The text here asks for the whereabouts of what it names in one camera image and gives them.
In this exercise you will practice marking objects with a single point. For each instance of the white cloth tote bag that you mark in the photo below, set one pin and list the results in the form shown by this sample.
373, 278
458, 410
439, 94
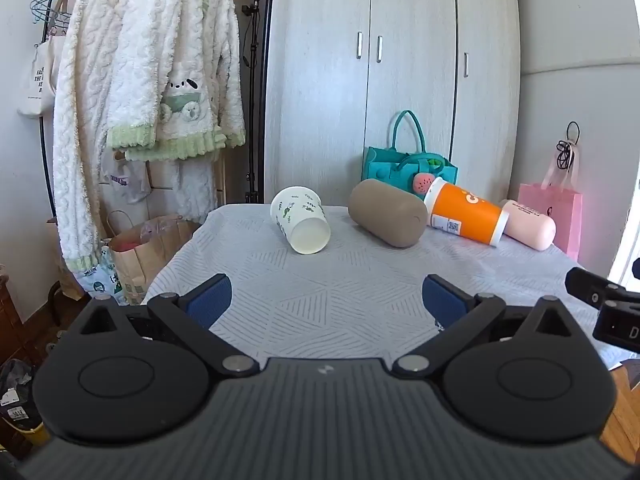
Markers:
37, 80

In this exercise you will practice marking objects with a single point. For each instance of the grey wardrobe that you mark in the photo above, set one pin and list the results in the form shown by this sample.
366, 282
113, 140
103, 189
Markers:
320, 85

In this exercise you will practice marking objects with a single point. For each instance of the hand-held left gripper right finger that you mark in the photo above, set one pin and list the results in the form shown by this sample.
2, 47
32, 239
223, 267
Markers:
442, 301

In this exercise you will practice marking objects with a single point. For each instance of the grey patterned tablecloth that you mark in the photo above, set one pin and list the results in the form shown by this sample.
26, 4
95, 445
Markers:
340, 285

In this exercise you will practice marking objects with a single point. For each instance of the white fluffy robe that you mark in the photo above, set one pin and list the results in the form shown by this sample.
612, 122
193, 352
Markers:
80, 125

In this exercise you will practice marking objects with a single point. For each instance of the black light stand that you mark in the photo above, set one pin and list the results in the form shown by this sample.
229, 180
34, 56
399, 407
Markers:
253, 110

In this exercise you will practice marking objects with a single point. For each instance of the white fluffy jacket green cuffs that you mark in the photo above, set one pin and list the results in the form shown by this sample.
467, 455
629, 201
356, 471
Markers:
175, 35

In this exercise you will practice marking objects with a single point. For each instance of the brown paper bag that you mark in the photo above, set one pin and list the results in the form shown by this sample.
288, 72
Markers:
145, 252

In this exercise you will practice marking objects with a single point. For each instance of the dark wooden furniture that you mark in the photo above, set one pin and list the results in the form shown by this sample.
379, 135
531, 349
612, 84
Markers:
10, 310

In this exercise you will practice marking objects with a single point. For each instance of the pink cup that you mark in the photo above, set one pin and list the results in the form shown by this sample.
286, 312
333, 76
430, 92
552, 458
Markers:
530, 227

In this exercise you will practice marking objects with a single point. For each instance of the white green printed bag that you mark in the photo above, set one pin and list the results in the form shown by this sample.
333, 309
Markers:
102, 272

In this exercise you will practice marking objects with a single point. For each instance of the white cup with green print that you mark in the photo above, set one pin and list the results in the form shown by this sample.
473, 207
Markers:
296, 214

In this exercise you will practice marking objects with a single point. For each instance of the orange cup with white lid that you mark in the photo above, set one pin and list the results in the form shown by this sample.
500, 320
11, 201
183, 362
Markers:
470, 215

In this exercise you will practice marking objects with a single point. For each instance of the brown cup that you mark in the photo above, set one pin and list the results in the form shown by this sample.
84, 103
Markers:
387, 212

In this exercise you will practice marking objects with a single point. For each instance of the pink paper bag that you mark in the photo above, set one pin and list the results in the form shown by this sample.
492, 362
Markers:
555, 212

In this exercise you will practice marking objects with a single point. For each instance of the white fluffy pants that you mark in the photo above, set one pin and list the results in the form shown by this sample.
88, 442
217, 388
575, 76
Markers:
187, 187

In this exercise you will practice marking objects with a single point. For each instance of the teal tote bag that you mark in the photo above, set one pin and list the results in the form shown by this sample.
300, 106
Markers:
387, 167

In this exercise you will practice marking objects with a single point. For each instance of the black plastic bag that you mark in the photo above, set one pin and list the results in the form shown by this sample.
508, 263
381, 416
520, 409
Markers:
15, 390

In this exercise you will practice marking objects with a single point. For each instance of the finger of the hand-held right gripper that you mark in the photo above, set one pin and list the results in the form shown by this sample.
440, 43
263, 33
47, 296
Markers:
592, 284

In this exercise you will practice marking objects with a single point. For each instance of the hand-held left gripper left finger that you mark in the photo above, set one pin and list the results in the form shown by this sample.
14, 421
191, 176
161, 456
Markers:
210, 299

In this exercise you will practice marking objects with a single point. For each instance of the small white printed garment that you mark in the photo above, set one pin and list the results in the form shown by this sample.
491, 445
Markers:
122, 177

